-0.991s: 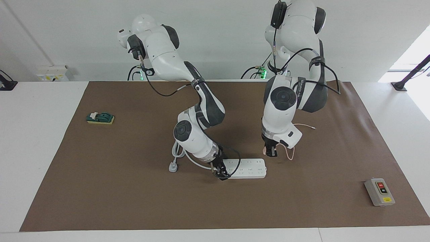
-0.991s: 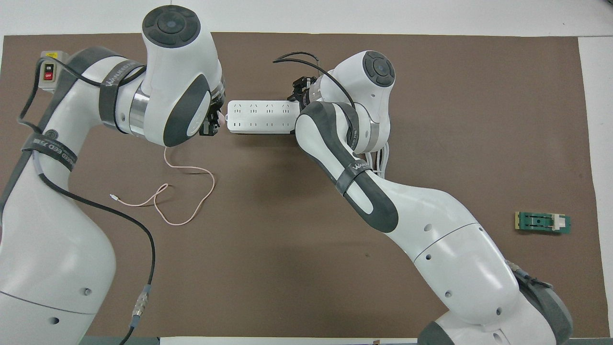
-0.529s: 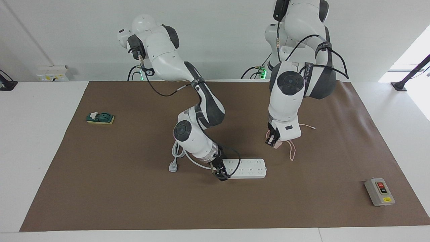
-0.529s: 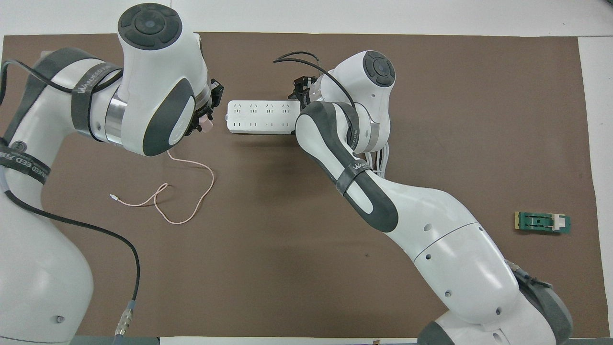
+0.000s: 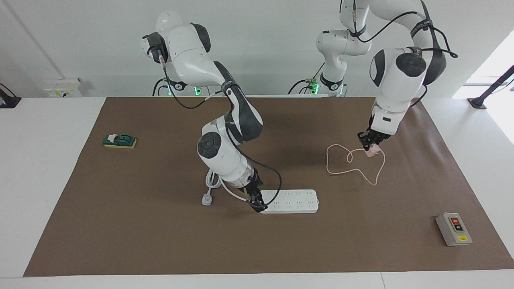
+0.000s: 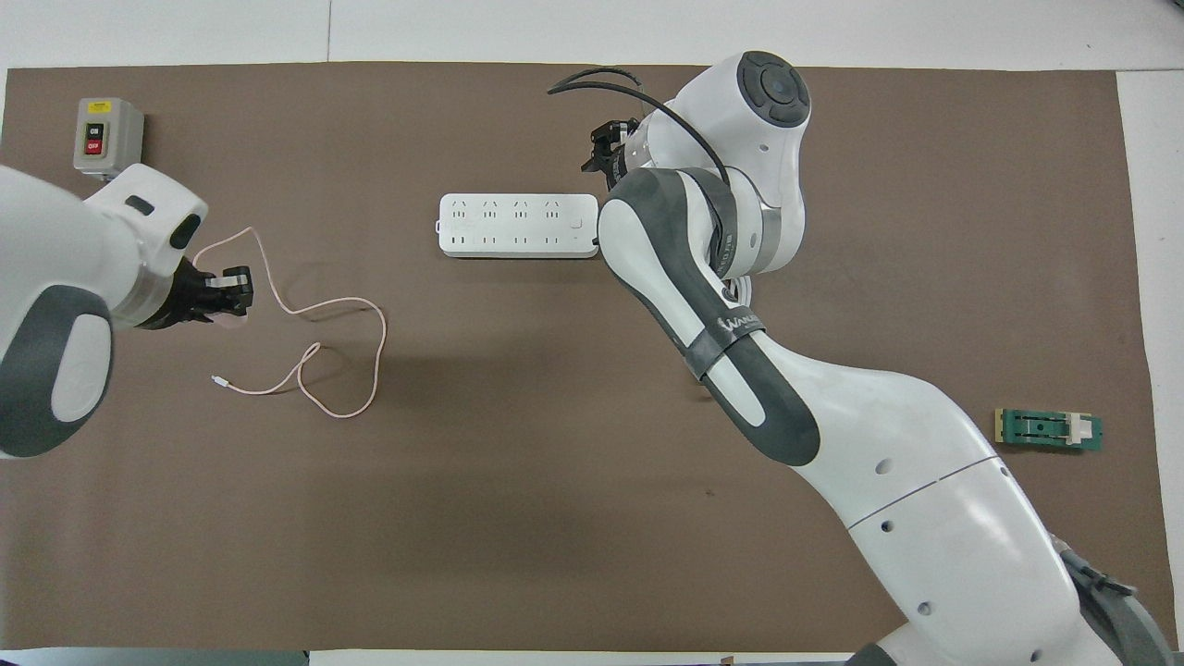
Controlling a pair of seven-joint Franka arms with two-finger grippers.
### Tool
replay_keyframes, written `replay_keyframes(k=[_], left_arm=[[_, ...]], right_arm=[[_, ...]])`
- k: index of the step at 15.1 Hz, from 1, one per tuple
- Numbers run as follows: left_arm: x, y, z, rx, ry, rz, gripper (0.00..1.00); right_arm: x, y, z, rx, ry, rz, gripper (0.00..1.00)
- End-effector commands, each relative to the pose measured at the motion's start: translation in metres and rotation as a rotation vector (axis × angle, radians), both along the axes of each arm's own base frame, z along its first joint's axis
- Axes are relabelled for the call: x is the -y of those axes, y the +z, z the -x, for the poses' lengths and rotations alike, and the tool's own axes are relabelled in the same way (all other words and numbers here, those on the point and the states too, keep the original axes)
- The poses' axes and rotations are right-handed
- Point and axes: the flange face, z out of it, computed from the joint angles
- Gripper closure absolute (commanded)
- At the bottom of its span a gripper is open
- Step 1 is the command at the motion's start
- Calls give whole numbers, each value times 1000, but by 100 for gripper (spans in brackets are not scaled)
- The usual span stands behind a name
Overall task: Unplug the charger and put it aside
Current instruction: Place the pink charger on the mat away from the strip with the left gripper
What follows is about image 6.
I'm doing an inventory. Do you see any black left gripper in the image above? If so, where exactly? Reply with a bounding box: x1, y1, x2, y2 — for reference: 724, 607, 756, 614
150, 258, 256, 331

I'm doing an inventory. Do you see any brown table mat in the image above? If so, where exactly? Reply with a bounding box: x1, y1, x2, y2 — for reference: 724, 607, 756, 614
0, 62, 1168, 654

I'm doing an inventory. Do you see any pink charging cable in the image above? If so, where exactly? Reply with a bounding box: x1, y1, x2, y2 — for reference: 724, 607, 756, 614
190, 227, 389, 420

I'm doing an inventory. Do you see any green clamp block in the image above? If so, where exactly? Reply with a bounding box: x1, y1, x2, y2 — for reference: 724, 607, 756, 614
994, 408, 1104, 454

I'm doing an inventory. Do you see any grey push-button switch box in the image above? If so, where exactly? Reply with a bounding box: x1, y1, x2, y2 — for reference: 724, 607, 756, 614
73, 97, 146, 180

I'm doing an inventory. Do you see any white power strip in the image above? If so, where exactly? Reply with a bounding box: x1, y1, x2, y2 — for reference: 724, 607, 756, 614
437, 191, 601, 261

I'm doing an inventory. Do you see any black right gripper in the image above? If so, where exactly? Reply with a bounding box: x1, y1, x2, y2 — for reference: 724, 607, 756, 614
580, 117, 650, 192

